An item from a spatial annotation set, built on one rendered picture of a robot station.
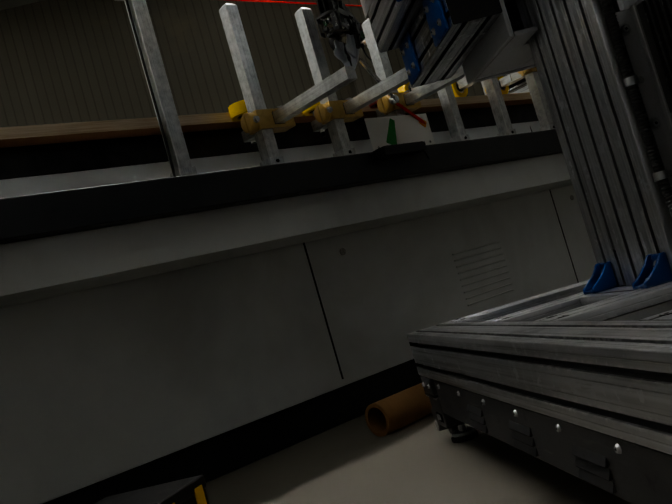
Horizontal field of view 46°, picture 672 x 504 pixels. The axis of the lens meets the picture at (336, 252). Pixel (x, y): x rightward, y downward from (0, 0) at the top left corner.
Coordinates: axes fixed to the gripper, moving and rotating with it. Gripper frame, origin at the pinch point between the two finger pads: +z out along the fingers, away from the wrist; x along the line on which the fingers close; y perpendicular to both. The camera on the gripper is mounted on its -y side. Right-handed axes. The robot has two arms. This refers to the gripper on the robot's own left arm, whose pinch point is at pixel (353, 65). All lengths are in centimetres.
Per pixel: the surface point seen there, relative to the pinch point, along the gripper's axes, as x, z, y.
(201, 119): -33.5, 4.7, 27.1
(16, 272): -41, 37, 89
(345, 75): 12.1, 11.6, 33.3
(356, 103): -1.4, 10.4, 1.9
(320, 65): -7.8, -2.9, 3.2
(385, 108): -1.7, 10.1, -17.4
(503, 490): 40, 93, 83
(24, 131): -49, 4, 71
